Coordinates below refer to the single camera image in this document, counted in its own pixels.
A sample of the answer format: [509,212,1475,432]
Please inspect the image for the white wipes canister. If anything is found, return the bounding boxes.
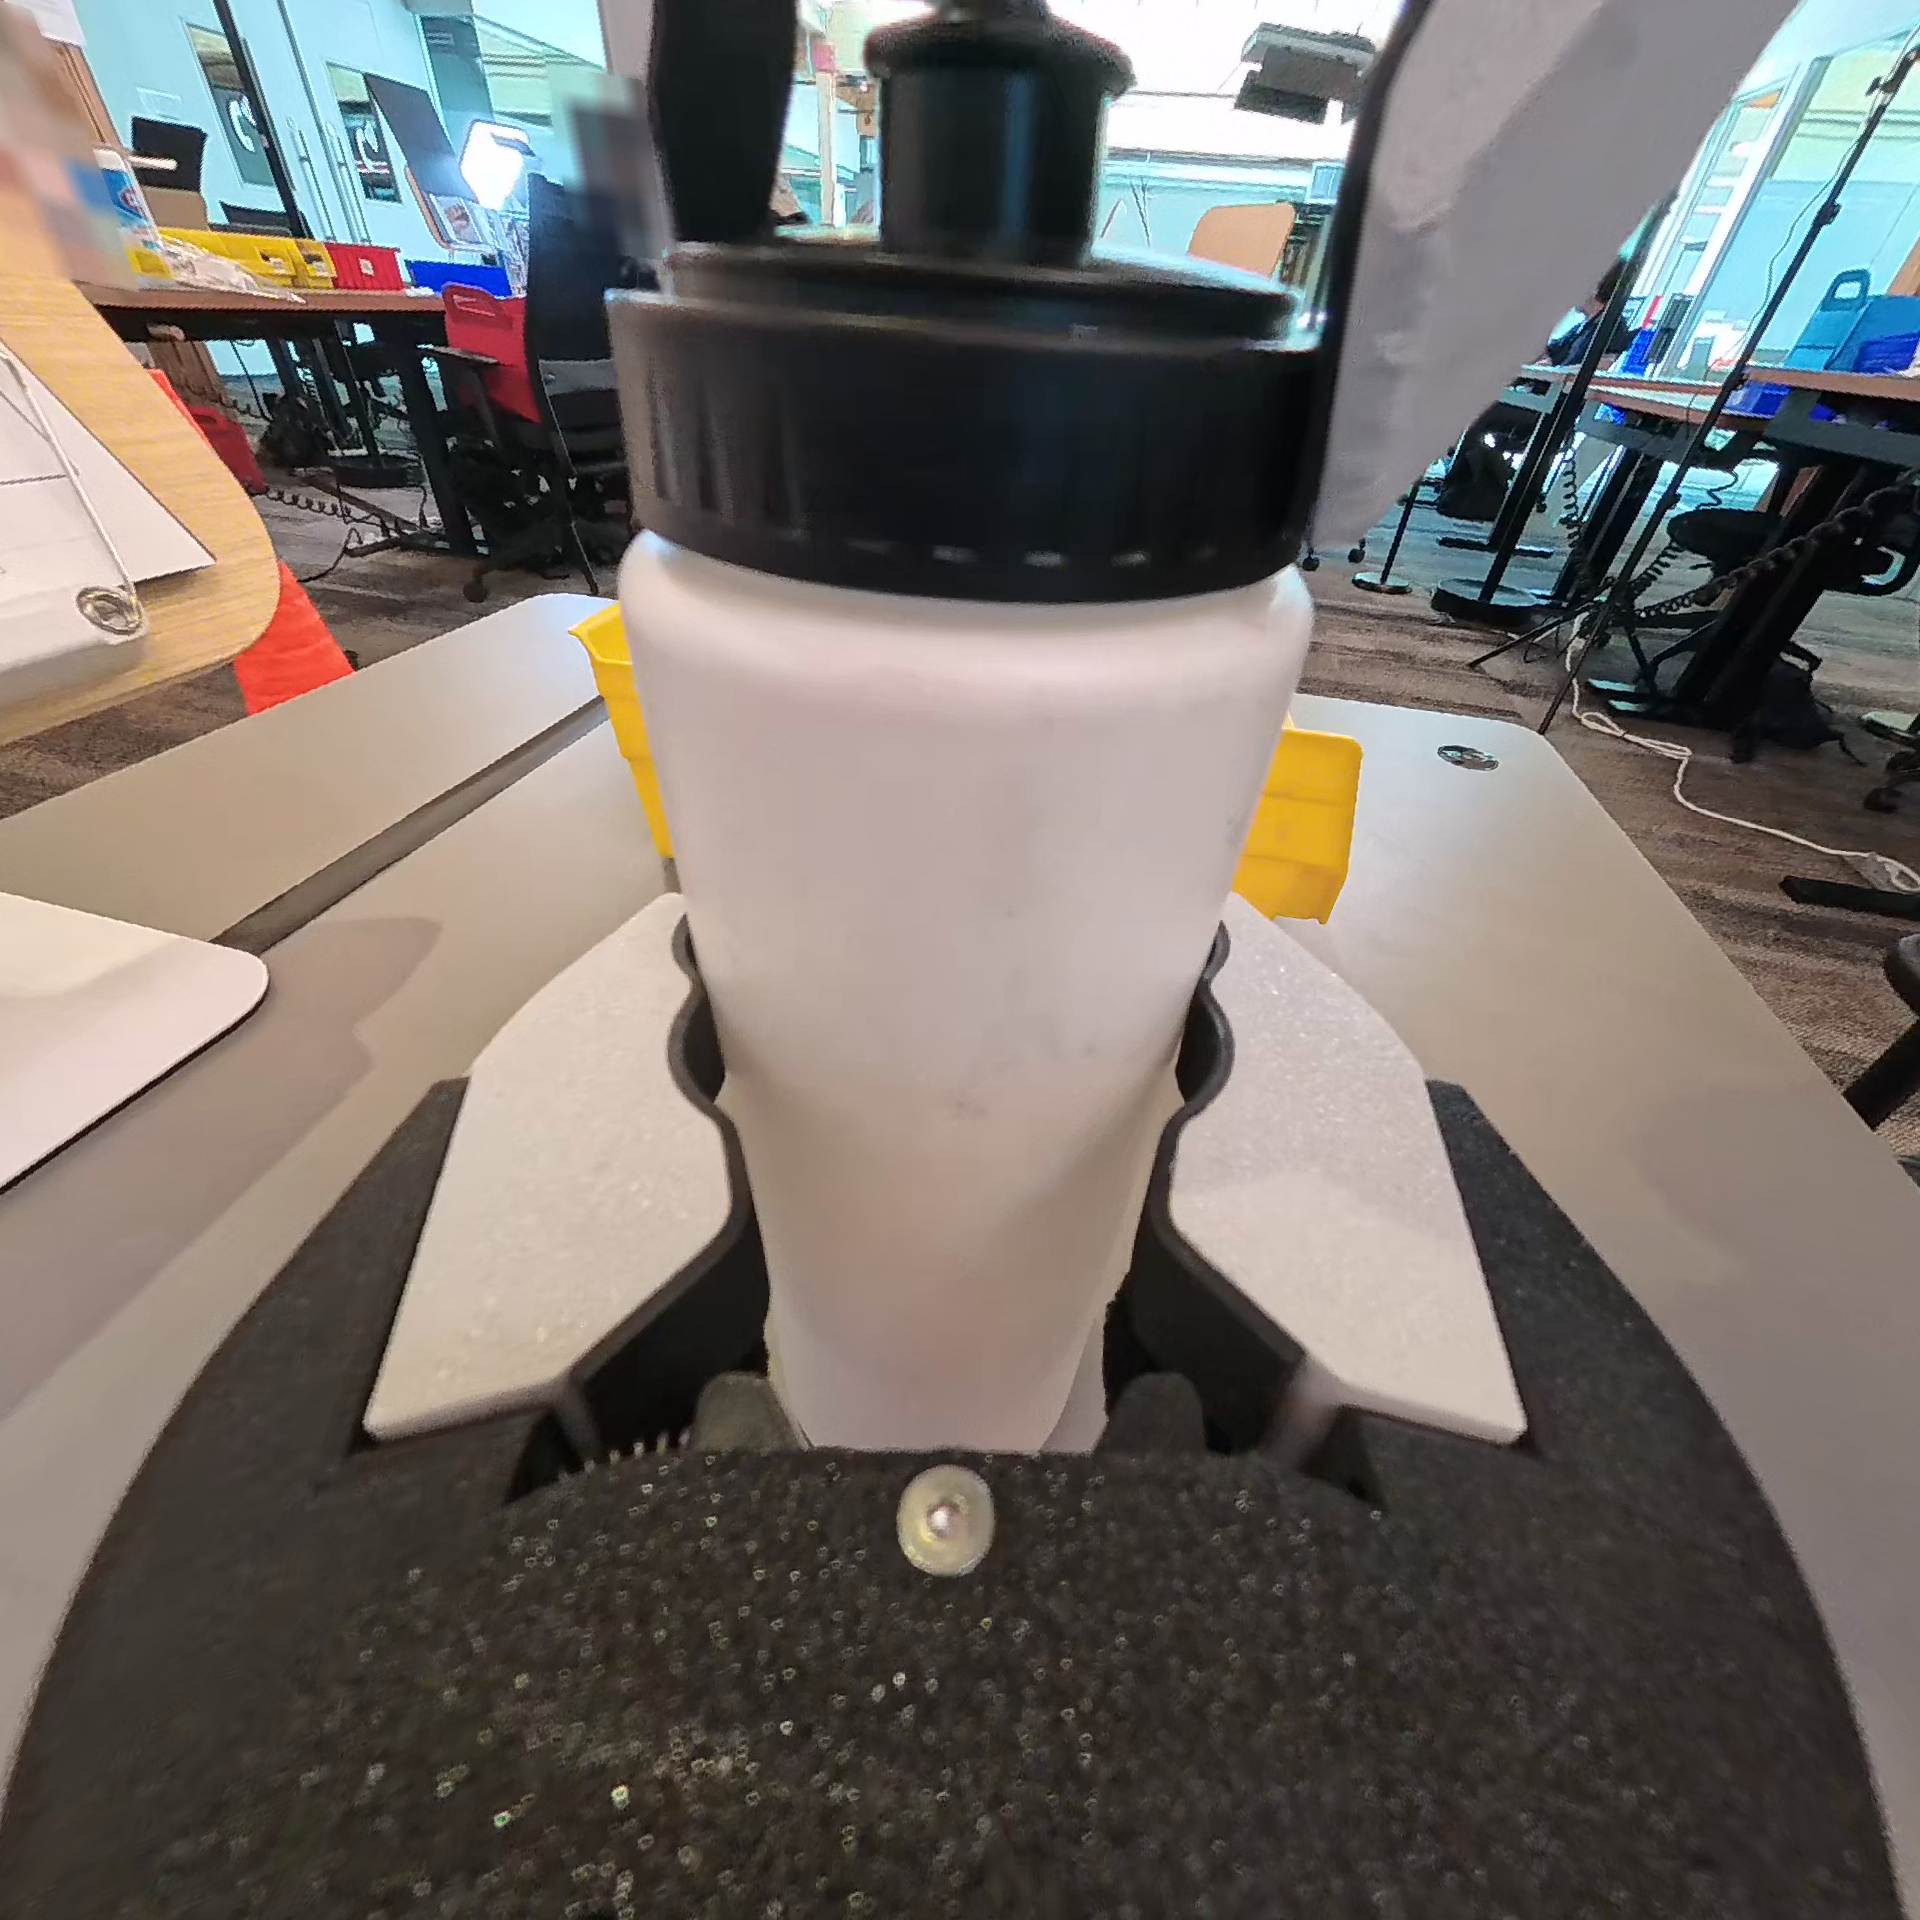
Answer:
[90,146,163,256]

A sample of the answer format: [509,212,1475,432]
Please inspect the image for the blue background bins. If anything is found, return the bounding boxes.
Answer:
[1621,272,1920,420]

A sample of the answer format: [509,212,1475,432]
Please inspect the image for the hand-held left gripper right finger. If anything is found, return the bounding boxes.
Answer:
[1106,896,1528,1468]

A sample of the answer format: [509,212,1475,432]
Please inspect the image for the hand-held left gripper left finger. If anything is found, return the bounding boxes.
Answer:
[363,896,769,1453]

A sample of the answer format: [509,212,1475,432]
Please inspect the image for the black bottle lid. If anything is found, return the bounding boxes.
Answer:
[607,0,1329,604]

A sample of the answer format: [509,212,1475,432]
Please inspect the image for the white floor cable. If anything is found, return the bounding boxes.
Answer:
[1570,710,1920,890]

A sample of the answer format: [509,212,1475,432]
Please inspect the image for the small yellow bins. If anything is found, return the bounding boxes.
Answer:
[128,230,341,291]

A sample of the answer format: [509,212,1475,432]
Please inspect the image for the printed instruction sheet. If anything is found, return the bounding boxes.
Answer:
[0,336,216,710]

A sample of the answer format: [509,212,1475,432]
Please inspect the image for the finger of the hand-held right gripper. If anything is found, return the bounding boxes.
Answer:
[602,0,801,244]
[1304,0,1803,556]

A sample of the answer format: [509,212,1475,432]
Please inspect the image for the background document stand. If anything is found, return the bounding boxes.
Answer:
[1187,202,1299,279]

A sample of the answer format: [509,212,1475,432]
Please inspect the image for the white plastic bottle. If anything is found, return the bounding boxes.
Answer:
[614,527,1318,1453]

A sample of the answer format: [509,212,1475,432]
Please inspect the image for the orange traffic cone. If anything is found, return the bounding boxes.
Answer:
[238,561,351,715]

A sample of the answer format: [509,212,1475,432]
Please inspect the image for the yellow plastic bin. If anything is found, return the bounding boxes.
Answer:
[572,601,1364,923]

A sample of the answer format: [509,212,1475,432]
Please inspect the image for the red chair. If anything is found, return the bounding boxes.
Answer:
[437,281,545,427]

